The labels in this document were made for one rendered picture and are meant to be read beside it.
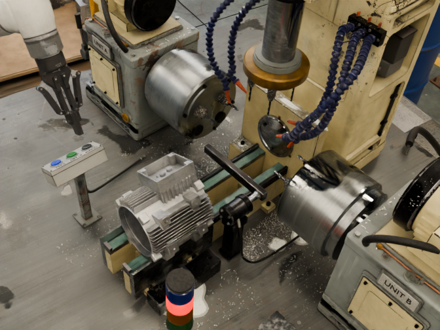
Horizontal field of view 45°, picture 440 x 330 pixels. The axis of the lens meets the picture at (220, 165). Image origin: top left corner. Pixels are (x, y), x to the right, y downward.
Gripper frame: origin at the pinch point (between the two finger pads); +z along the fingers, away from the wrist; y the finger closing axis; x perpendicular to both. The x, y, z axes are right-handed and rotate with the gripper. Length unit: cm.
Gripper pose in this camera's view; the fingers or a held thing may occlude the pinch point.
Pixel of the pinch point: (75, 122)
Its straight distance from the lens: 157.1
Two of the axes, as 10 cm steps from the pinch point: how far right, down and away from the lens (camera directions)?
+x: -6.2, -2.2, 7.5
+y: 7.5, -4.5, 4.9
